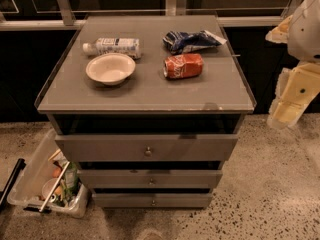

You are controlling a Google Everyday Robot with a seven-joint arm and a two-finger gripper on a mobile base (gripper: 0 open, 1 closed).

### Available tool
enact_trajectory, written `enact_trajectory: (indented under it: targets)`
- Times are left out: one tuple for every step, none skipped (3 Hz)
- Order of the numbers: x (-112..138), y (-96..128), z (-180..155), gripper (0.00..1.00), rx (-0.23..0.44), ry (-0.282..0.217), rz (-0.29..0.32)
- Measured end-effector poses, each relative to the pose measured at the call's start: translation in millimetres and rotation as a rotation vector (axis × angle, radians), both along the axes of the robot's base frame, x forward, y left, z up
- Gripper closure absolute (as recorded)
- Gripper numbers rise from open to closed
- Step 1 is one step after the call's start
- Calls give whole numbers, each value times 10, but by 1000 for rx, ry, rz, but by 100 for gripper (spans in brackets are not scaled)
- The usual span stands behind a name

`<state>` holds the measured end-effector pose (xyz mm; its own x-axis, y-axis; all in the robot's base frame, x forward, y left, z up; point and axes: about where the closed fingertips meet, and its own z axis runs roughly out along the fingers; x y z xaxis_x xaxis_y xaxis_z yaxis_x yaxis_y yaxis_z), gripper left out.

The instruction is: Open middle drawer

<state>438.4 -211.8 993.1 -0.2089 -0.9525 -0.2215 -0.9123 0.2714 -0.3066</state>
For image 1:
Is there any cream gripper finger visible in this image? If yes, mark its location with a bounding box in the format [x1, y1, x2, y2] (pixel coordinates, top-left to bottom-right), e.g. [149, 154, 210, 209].
[267, 68, 302, 129]
[265, 15, 292, 44]

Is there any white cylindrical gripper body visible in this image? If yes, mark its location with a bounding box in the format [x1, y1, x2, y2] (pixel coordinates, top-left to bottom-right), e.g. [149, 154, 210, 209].
[281, 63, 320, 108]

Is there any grey drawer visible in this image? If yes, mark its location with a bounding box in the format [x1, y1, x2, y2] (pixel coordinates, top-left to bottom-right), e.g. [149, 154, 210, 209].
[55, 134, 238, 162]
[92, 194, 212, 208]
[78, 170, 222, 189]

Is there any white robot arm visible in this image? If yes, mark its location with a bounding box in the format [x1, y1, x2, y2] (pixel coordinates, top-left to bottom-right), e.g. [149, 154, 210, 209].
[265, 0, 320, 129]

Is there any grey drawer cabinet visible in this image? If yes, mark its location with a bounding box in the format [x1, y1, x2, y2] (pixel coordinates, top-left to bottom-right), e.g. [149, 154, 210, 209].
[35, 16, 256, 197]

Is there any grey top drawer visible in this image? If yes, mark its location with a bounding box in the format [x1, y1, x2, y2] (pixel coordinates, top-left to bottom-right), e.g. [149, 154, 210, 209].
[55, 134, 238, 162]

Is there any grey bottom drawer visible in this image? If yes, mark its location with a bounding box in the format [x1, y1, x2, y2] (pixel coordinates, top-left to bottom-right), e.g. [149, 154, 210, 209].
[92, 194, 212, 208]

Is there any red soda can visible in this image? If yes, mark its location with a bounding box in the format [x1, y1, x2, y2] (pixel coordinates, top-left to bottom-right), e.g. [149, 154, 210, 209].
[163, 53, 204, 79]

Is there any blue crumpled chip bag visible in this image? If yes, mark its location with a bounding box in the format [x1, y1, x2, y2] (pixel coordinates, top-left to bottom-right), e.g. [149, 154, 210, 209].
[163, 30, 226, 55]

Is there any white plastic bottle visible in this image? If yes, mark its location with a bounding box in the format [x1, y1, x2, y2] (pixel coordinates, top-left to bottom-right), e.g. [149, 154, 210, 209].
[82, 38, 141, 59]

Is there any white bowl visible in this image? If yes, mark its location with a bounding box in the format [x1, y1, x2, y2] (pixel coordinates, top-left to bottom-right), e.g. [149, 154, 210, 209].
[86, 53, 136, 86]

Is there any green packet in bin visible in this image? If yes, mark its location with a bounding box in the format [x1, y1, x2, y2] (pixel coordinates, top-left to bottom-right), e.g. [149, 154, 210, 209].
[63, 163, 79, 194]

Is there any orange fruit in bin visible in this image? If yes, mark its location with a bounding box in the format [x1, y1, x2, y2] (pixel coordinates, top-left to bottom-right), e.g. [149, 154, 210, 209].
[52, 167, 62, 178]

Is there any clear plastic storage bin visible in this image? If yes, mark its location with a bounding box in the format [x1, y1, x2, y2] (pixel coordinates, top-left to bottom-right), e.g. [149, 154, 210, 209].
[7, 130, 89, 218]

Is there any white cup in bin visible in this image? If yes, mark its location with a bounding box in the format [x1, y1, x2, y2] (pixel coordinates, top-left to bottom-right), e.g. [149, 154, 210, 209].
[42, 178, 62, 198]

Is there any black bar on floor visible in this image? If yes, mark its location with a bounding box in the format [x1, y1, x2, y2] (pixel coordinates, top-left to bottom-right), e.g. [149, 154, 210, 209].
[0, 158, 26, 212]

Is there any metal railing frame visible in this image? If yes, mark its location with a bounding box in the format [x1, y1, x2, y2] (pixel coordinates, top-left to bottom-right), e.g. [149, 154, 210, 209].
[0, 0, 303, 31]

